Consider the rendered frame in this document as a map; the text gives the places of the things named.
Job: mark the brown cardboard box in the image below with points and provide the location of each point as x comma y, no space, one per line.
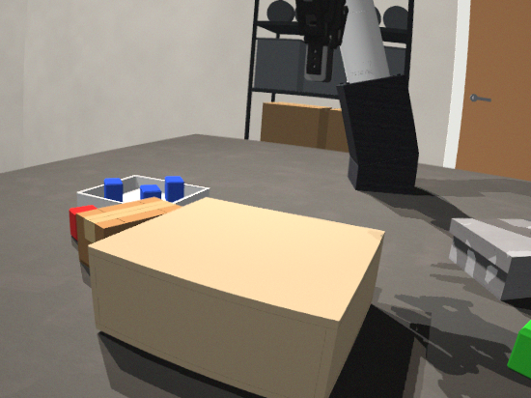
99,224

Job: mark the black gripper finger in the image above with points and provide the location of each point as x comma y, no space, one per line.
315,35
335,39

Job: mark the red block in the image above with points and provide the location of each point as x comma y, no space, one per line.
73,228

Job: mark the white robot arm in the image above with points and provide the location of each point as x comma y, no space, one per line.
362,47

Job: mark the green block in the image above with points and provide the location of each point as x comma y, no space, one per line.
520,359

